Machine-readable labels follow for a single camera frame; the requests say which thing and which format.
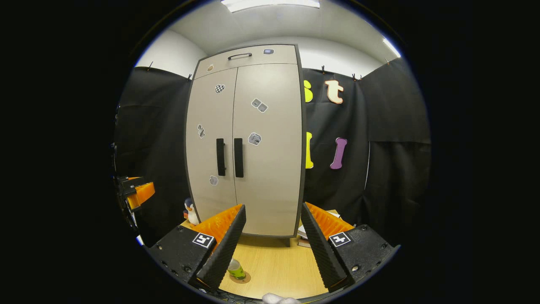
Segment penguin toy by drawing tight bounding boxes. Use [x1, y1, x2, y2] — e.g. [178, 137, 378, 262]
[184, 198, 200, 226]

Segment green label plastic bottle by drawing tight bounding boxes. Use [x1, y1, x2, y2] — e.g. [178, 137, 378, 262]
[228, 258, 246, 280]

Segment cabinet drawer black handle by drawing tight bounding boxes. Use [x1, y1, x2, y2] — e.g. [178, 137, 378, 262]
[194, 44, 298, 79]

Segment black backdrop cloth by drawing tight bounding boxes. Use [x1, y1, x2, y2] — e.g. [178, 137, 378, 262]
[113, 57, 432, 247]

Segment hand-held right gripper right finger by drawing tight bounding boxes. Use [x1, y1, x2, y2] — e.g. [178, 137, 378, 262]
[301, 202, 400, 293]

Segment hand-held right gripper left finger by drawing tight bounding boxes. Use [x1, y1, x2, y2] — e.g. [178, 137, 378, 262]
[148, 204, 246, 293]

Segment cabinet door checkered sticker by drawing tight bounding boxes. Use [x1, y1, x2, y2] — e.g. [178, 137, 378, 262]
[186, 68, 238, 224]

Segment grey white cabinet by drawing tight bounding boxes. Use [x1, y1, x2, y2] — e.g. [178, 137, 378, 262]
[184, 43, 306, 247]

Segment cabinet door grey stickers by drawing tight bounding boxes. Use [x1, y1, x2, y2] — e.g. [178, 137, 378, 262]
[232, 63, 302, 237]

